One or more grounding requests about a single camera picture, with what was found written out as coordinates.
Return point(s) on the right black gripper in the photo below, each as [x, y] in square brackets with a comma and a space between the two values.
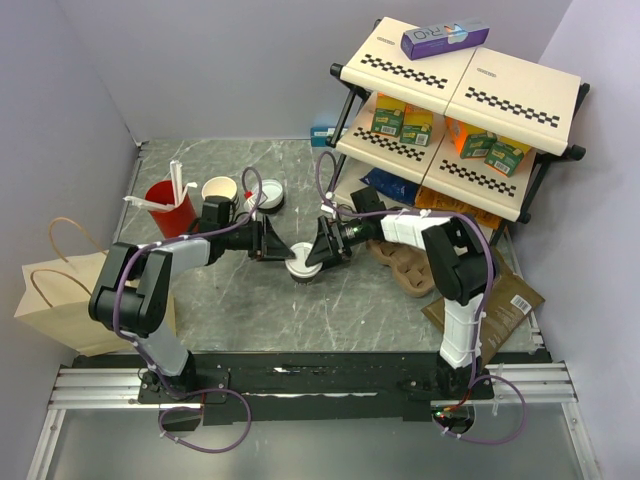
[335, 252]

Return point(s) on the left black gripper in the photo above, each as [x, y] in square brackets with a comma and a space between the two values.
[266, 244]

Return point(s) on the white plastic cup lid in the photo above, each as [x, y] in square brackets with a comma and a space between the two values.
[301, 249]

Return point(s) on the black paper coffee cup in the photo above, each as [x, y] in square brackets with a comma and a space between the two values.
[303, 277]

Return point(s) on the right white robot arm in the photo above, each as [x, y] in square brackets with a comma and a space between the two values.
[459, 258]

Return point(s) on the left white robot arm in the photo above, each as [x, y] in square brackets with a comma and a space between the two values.
[131, 294]

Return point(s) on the brown coffee bean pouch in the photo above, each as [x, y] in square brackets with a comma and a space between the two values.
[506, 327]

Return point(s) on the stack of cup lids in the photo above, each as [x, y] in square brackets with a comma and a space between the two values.
[274, 196]

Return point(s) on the pulp cup carrier tray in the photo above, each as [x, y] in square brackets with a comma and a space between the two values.
[409, 266]

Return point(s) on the stack of paper cups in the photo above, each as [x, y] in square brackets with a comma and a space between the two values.
[221, 186]

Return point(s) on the blue snack bag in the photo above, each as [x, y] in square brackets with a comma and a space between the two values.
[394, 187]

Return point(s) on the red cup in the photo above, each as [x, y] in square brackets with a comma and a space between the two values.
[177, 219]

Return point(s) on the orange snack bag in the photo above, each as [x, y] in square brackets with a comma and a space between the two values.
[429, 199]

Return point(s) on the blue small box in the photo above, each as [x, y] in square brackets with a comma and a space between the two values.
[322, 136]

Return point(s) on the green yellow carton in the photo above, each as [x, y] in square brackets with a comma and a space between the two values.
[417, 126]
[388, 116]

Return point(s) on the orange box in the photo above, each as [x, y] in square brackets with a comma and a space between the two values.
[458, 130]

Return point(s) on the beige checkered shelf rack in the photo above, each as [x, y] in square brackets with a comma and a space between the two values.
[502, 94]

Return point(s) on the kraft paper bag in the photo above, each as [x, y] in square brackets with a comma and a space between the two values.
[56, 297]

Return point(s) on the purple box on shelf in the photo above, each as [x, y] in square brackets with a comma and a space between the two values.
[443, 38]

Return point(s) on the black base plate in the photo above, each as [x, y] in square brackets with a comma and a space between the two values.
[284, 386]

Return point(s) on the aluminium rail frame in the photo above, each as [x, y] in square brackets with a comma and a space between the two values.
[84, 409]

